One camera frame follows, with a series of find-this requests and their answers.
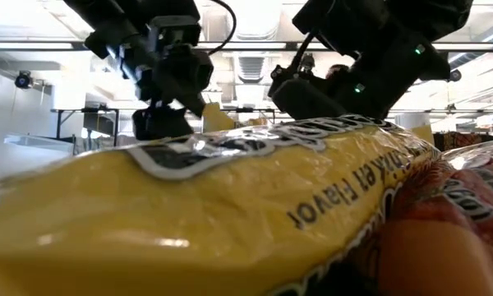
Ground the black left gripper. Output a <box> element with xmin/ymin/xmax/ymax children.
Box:
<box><xmin>118</xmin><ymin>43</ymin><xmax>215</xmax><ymax>142</ymax></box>

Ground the orange Maruchan noodle pack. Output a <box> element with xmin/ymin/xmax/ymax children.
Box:
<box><xmin>369</xmin><ymin>137</ymin><xmax>493</xmax><ymax>296</ymax></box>

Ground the patterned orange fabric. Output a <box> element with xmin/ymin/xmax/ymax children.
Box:
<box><xmin>433</xmin><ymin>131</ymin><xmax>493</xmax><ymax>152</ymax></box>

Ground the clear plastic bin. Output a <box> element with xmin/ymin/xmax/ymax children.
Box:
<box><xmin>0</xmin><ymin>125</ymin><xmax>76</xmax><ymax>182</ymax></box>

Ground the black hanging ceiling camera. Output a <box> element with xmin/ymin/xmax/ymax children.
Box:
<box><xmin>298</xmin><ymin>52</ymin><xmax>316</xmax><ymax>75</ymax></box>

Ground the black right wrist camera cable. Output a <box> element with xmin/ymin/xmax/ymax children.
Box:
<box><xmin>289</xmin><ymin>30</ymin><xmax>318</xmax><ymax>79</ymax></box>

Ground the ribbed silver air duct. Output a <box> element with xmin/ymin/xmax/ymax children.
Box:
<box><xmin>234</xmin><ymin>53</ymin><xmax>270</xmax><ymax>85</ymax></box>

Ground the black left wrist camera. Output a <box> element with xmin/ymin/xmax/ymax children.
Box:
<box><xmin>146</xmin><ymin>15</ymin><xmax>203</xmax><ymax>49</ymax></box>

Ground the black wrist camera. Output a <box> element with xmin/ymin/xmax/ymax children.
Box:
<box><xmin>146</xmin><ymin>15</ymin><xmax>203</xmax><ymax>49</ymax></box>
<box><xmin>291</xmin><ymin>0</ymin><xmax>391</xmax><ymax>58</ymax></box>

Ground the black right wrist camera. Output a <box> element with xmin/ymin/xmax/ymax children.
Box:
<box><xmin>291</xmin><ymin>0</ymin><xmax>391</xmax><ymax>58</ymax></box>

